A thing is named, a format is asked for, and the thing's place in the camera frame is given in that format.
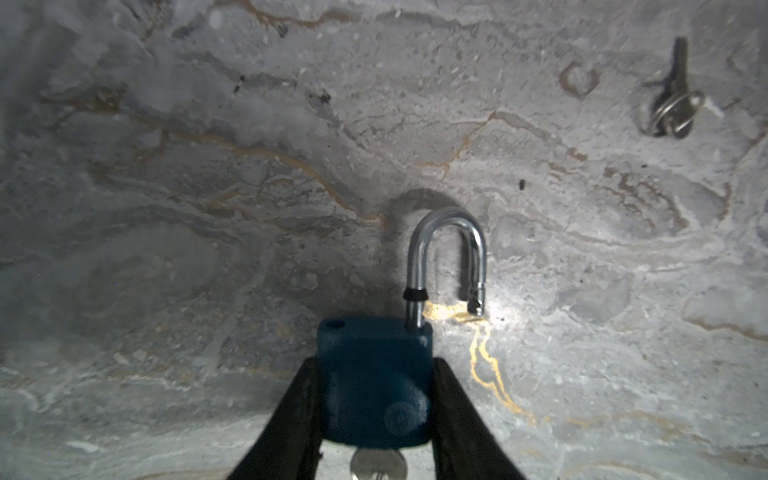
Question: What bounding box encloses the blue padlock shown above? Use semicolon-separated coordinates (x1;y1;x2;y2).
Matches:
316;207;487;450

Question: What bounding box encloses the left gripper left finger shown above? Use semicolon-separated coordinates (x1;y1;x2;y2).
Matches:
228;358;323;480

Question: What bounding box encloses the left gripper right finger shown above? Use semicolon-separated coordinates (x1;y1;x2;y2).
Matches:
431;357;525;480

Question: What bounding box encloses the small dark key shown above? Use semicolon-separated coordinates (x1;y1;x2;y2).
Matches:
647;36;706;140

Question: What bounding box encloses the silver key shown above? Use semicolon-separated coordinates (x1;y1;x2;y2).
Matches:
350;448;408;480

